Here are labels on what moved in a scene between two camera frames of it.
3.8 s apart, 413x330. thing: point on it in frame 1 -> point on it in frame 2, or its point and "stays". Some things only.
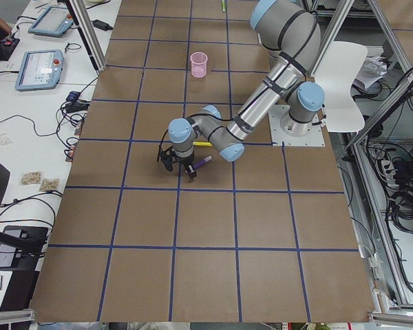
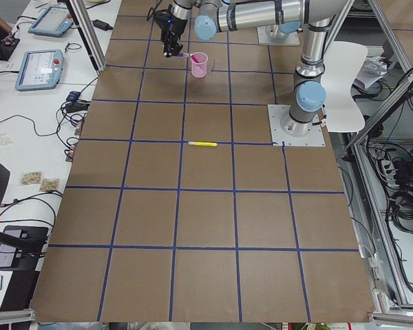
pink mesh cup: [199, 64] stays
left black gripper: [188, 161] -> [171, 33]
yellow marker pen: [202, 144] stays
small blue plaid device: [73, 96] stays
